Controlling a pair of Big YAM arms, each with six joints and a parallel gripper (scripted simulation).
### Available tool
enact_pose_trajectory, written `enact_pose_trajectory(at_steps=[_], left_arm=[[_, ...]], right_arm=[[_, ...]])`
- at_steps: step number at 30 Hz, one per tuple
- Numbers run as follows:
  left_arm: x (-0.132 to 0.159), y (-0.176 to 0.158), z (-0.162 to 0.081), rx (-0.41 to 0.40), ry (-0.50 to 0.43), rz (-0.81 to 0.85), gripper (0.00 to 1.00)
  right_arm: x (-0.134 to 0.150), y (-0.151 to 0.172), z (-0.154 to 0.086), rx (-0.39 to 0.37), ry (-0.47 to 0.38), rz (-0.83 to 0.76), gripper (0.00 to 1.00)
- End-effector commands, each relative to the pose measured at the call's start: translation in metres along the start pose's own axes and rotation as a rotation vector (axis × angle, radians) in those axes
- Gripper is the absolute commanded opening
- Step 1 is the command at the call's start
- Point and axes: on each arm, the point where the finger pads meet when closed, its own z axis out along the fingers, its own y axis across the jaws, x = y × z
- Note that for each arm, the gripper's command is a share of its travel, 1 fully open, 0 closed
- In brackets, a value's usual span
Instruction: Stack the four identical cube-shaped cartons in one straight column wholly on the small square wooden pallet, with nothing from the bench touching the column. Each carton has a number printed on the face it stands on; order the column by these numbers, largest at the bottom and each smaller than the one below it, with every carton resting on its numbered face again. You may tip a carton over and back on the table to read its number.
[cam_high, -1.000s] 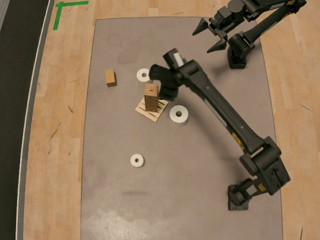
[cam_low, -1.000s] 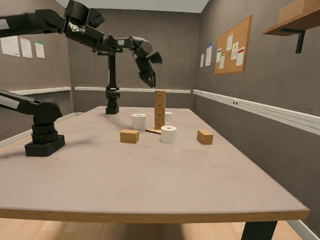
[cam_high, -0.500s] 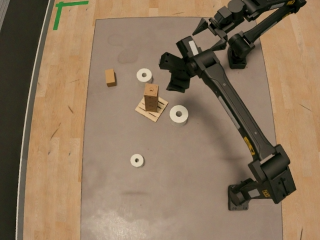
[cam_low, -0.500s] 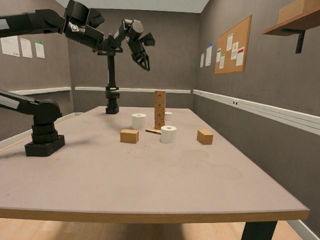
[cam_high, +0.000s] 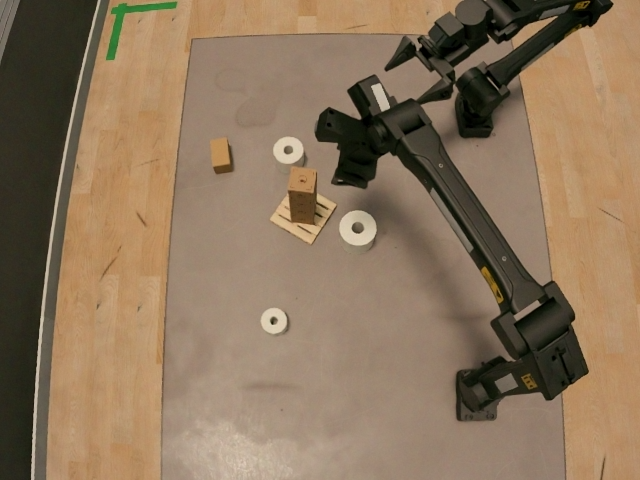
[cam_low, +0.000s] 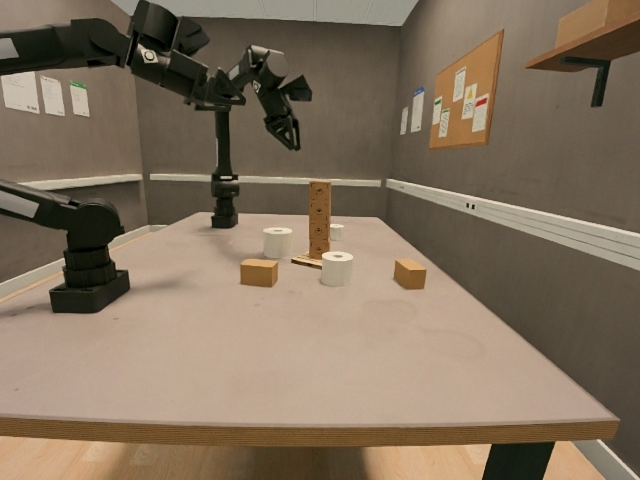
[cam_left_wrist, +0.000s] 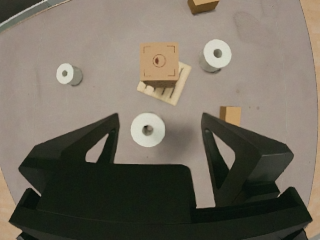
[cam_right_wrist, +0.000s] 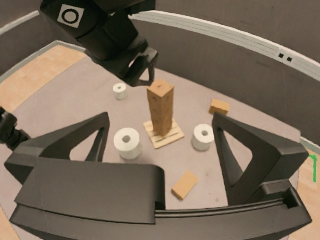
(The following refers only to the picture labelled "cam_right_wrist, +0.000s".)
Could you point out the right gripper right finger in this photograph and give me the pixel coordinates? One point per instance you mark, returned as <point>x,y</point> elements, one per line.
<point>274,157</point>

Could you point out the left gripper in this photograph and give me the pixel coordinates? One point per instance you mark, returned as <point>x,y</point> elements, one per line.
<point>114,60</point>

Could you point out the small wooden pallet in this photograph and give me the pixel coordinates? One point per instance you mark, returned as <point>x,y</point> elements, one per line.
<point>156,137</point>

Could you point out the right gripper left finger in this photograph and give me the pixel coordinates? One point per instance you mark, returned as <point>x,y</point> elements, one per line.
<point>59,143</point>

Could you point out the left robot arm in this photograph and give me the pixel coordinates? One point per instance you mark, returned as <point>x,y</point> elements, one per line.
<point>76,17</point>

